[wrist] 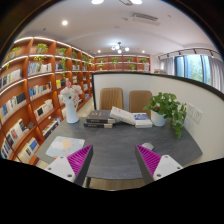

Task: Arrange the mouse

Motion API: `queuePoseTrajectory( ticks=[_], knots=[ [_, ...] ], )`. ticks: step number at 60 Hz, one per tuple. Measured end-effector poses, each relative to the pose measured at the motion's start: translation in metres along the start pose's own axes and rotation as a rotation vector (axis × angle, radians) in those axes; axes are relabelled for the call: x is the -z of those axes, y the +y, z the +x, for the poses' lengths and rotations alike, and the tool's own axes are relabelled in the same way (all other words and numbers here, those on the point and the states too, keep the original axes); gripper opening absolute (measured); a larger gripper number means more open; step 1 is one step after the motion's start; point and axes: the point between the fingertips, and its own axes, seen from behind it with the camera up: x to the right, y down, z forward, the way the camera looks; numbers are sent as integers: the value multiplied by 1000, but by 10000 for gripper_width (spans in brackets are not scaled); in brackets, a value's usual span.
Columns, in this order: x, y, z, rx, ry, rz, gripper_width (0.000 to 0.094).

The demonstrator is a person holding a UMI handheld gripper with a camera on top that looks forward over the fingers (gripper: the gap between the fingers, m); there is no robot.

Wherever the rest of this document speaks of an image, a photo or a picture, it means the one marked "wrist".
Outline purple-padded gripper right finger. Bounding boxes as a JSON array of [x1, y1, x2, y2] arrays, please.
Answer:
[[135, 145, 182, 184]]

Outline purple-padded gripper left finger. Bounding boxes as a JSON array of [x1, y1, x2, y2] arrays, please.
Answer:
[[45, 145, 93, 186]]

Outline white computer mouse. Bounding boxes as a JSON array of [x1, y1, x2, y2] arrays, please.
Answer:
[[142, 143, 154, 151]]

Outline light blue sun mouse pad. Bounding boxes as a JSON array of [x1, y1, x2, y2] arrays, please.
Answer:
[[46, 136, 85, 158]]

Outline dark book bottom of stack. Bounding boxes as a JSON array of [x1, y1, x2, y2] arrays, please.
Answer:
[[83, 123, 113, 128]]

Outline dark book of stack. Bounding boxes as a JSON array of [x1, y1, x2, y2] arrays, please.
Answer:
[[83, 123, 113, 128], [86, 110, 115, 124]]

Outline blue-white book stack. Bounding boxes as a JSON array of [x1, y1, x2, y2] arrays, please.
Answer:
[[133, 113, 153, 128]]

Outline dark book top of stack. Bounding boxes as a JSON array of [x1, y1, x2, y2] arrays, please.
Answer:
[[86, 110, 115, 124]]

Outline white leaning book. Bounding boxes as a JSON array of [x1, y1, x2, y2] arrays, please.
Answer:
[[110, 106, 135, 125]]

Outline green potted plant white pot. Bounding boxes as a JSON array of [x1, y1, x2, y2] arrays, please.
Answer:
[[143, 92, 187, 139]]

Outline right tan chair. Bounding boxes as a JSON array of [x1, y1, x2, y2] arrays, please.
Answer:
[[129, 90, 152, 116]]

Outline tan chair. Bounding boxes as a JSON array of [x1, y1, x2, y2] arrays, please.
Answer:
[[129, 90, 152, 116], [99, 88, 123, 110]]

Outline white vase with flowers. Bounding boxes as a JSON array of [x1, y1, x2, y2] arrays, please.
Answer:
[[60, 81, 82, 124]]

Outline left tan chair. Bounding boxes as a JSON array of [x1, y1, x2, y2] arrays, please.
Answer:
[[99, 88, 123, 110]]

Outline grey window curtain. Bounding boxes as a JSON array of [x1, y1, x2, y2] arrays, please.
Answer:
[[209, 57, 224, 93]]

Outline ceiling chandelier lamp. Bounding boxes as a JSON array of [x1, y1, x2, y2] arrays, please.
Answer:
[[111, 42, 129, 54]]

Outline ceiling air vent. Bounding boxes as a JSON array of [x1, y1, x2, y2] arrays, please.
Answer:
[[131, 12, 158, 22]]

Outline white wall power socket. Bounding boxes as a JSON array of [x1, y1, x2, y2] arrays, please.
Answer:
[[187, 103, 202, 123]]

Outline orange wooden bookshelf left wall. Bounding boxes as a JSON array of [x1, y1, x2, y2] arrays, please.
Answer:
[[0, 37, 95, 164]]

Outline orange bookshelf back wall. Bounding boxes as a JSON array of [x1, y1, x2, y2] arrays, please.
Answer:
[[94, 54, 150, 73]]

